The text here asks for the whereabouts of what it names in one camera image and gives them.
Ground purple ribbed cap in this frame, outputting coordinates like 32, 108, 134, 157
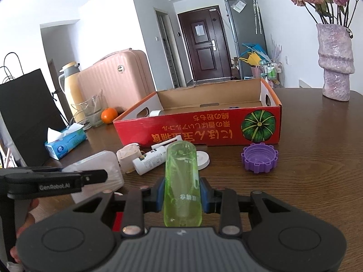
241, 143, 279, 173

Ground blue tissue pack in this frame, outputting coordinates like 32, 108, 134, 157
45, 123, 87, 160

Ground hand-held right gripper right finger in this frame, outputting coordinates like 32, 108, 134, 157
200, 177, 295, 237

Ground black paper bag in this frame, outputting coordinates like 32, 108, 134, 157
0, 52, 67, 168

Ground pale purple dried stems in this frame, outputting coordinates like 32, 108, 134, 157
271, 34, 282, 63

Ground white folded umbrella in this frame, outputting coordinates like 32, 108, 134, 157
251, 0, 263, 34

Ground metal rack with bottles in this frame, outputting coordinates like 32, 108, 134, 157
262, 61, 284, 88

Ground orange fruit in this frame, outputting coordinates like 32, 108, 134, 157
101, 108, 118, 124

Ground white spray bottle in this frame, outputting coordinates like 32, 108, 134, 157
133, 137, 182, 175

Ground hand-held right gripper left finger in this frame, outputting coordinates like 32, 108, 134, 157
72, 177, 165, 238

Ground dark brown entrance door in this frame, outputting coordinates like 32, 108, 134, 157
178, 5, 231, 81

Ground green transparent bottle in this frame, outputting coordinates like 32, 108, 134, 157
164, 143, 203, 228

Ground white bottle cap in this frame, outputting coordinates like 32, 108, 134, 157
197, 151, 210, 170

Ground beige round container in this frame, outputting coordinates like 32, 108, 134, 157
117, 144, 142, 173

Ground clear glass cup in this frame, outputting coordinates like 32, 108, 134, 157
71, 91, 107, 128

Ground red cardboard box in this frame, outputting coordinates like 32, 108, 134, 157
113, 79, 282, 148

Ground yellow thermos jug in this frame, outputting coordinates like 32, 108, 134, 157
58, 61, 83, 119

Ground blue and yellow bundle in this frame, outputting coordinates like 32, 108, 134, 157
238, 42, 273, 68

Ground pale purple ceramic vase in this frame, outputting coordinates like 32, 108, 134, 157
316, 23, 355, 102

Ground grey refrigerator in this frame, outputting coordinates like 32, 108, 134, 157
225, 0, 267, 80

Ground person's left hand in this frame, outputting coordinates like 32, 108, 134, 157
10, 198, 40, 265

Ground pink hard suitcase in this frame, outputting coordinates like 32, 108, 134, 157
77, 49, 156, 114

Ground clear plastic container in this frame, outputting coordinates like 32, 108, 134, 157
62, 150, 124, 203

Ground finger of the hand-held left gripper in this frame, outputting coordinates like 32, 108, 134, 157
82, 169, 108, 187

